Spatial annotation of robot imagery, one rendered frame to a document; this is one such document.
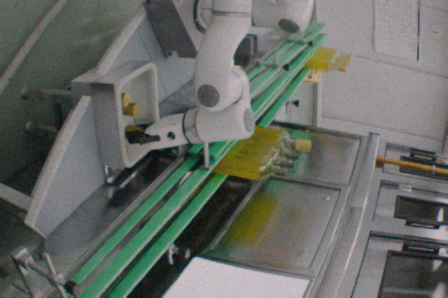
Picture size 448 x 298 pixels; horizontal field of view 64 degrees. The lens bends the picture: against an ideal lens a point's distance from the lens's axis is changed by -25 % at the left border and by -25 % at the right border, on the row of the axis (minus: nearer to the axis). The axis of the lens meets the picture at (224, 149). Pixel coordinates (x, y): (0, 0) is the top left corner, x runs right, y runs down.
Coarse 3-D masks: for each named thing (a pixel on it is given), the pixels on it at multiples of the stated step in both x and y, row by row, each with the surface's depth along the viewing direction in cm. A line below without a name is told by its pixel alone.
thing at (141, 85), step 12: (144, 72) 112; (156, 72) 112; (120, 84) 98; (132, 84) 114; (144, 84) 113; (156, 84) 113; (120, 96) 99; (132, 96) 116; (144, 96) 115; (156, 96) 114; (120, 108) 100; (144, 108) 116; (156, 108) 116; (120, 120) 101; (132, 120) 118; (144, 120) 118; (156, 120) 117; (120, 132) 102; (120, 144) 104; (132, 144) 116; (144, 144) 116; (132, 156) 111
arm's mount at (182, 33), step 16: (144, 0) 112; (160, 0) 110; (176, 0) 110; (192, 0) 117; (160, 16) 116; (176, 16) 114; (192, 16) 119; (160, 32) 122; (176, 32) 120; (192, 32) 121; (176, 48) 127; (192, 48) 124
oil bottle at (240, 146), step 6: (234, 144) 137; (240, 144) 137; (246, 144) 137; (252, 144) 137; (240, 150) 134; (246, 150) 134; (252, 150) 134; (258, 150) 134; (264, 150) 133; (270, 150) 133; (276, 150) 134; (270, 156) 131; (276, 156) 132; (276, 162) 132
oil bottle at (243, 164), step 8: (232, 152) 132; (240, 152) 132; (248, 152) 132; (224, 160) 130; (232, 160) 129; (240, 160) 128; (248, 160) 128; (256, 160) 127; (264, 160) 128; (216, 168) 132; (224, 168) 131; (232, 168) 130; (240, 168) 129; (248, 168) 128; (256, 168) 127; (264, 168) 126; (240, 176) 130; (248, 176) 129; (256, 176) 128; (264, 176) 127
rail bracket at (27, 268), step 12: (12, 252) 67; (24, 252) 69; (24, 264) 67; (36, 264) 67; (48, 264) 63; (24, 276) 69; (36, 276) 72; (48, 276) 64; (60, 276) 65; (24, 288) 72; (36, 288) 72; (60, 288) 65; (72, 288) 62
